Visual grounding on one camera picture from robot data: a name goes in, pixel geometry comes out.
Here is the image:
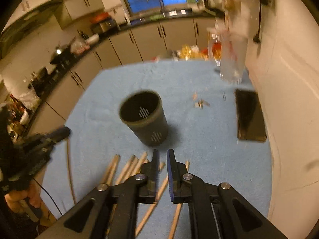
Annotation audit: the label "person's left hand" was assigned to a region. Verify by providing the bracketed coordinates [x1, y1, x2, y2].
[4, 180, 42, 217]

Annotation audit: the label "thin wooden chopstick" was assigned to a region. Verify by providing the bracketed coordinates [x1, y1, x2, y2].
[66, 139, 76, 204]

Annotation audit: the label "dark cylindrical utensil holder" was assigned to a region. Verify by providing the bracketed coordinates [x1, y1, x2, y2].
[118, 90, 169, 147]

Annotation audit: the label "blue table cloth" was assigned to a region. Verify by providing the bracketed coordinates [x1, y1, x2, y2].
[41, 61, 272, 218]

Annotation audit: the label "small brass keys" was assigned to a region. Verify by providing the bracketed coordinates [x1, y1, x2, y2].
[192, 92, 210, 109]

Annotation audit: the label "black smartphone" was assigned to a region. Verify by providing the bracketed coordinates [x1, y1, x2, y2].
[234, 89, 267, 142]

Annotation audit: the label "black wok on stove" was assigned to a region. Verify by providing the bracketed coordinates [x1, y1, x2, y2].
[50, 45, 74, 65]

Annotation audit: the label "yellow plastic bag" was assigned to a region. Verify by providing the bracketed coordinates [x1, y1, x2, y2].
[177, 45, 208, 61]

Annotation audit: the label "clear glass beer mug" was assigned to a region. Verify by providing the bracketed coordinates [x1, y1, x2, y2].
[207, 28, 248, 84]

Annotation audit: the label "black power cable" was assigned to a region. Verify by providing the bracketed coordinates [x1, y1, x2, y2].
[252, 0, 264, 43]

